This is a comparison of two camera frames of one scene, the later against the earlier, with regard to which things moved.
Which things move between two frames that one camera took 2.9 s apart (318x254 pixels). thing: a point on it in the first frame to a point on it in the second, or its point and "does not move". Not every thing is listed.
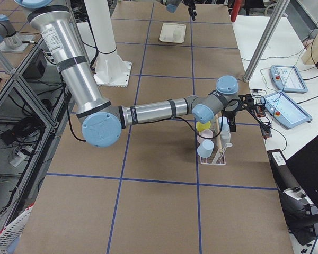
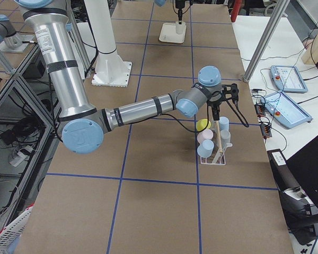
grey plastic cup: [225, 138] does not move
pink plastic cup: [205, 133] does not move
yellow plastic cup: [201, 126] does not move
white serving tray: [174, 33] does not move
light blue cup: [205, 149] does not move
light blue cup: [224, 121] does not move
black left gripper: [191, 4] to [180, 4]
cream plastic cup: [177, 35] to [179, 28]
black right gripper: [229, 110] to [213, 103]
